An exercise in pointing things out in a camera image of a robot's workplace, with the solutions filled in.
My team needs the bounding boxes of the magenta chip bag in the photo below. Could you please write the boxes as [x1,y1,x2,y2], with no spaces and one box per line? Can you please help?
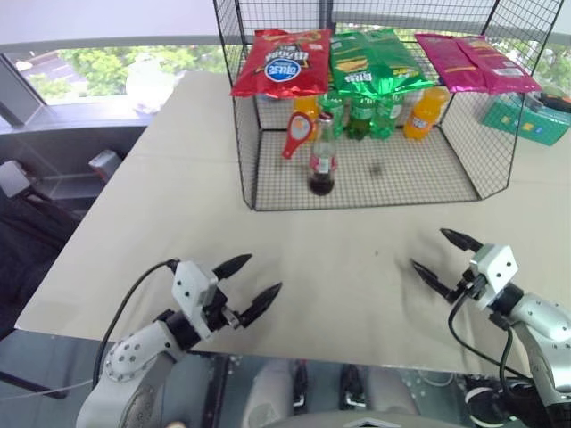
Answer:
[414,32,543,95]

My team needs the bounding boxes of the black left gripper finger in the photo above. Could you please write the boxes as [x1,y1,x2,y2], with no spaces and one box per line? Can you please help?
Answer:
[212,253,253,282]
[240,281,284,329]

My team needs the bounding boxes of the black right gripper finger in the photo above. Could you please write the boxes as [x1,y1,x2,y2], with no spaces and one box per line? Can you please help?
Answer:
[439,227,485,253]
[410,259,461,301]

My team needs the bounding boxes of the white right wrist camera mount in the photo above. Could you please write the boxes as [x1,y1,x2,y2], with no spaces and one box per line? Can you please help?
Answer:
[468,243,519,313]

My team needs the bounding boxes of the teal cardboard box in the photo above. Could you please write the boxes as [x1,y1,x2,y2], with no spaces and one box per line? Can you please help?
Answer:
[480,88,571,147]

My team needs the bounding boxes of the green soda bottle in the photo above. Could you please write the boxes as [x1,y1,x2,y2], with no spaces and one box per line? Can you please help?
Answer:
[346,93,376,142]
[319,93,347,137]
[372,91,405,139]

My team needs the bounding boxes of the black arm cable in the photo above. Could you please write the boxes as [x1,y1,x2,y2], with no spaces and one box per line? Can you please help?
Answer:
[91,258,180,389]
[447,289,541,393]

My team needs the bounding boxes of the black wire grid shelf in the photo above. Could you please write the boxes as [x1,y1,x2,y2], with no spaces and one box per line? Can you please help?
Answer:
[211,0,564,212]

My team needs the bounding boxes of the glass cola bottle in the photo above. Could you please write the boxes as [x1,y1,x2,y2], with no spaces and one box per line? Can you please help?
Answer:
[306,113,338,196]

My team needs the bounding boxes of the black and orange object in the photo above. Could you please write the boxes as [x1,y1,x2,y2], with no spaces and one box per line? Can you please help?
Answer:
[533,86,571,112]

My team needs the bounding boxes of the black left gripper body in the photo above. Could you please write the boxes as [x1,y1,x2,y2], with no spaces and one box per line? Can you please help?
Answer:
[203,283,252,333]

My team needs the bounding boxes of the clear plastic bag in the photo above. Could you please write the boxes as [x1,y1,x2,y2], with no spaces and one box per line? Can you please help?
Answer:
[126,57,186,112]

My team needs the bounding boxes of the black chair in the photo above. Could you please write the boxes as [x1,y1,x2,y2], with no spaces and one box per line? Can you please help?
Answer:
[0,195,79,335]

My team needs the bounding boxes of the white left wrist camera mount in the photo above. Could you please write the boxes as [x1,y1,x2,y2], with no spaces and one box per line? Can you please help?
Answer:
[171,260,220,342]

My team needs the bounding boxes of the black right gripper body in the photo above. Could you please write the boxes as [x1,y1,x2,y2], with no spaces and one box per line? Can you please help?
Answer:
[448,266,488,305]

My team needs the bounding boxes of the red-handled tool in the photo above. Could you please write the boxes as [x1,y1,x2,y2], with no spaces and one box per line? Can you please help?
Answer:
[280,111,319,161]

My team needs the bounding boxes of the orange soda bottle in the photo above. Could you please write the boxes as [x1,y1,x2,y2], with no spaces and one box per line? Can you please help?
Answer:
[403,86,450,140]
[293,94,321,124]

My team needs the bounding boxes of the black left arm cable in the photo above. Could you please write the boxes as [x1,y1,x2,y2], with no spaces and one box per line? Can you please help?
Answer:
[91,258,180,389]

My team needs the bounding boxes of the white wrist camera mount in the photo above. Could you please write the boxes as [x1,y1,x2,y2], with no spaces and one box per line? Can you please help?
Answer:
[171,260,220,342]
[468,243,519,313]

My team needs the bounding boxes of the green chip bag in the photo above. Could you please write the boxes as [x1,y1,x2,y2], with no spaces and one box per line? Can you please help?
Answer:
[328,29,436,100]

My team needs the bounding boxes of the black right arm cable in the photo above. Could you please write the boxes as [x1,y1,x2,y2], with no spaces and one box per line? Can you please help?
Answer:
[447,289,541,393]

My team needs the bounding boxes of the small grey red device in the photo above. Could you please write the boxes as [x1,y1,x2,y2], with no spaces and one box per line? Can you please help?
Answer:
[87,150,124,179]

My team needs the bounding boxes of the red chip bag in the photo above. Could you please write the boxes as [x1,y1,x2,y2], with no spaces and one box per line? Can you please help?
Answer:
[229,28,334,100]

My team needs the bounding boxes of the white box device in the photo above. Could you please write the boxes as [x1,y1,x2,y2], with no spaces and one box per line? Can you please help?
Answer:
[0,160,28,197]

